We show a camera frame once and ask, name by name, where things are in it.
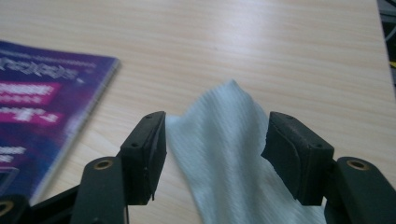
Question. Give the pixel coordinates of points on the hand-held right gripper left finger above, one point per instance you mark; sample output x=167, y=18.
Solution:
x=143, y=161

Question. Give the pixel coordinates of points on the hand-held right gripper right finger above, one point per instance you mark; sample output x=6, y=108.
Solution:
x=302, y=161

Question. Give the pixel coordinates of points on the light blue cleaning cloth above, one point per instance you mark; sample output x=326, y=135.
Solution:
x=224, y=149

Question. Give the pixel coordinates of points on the dark blue illustrated magazine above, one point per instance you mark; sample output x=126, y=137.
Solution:
x=40, y=118

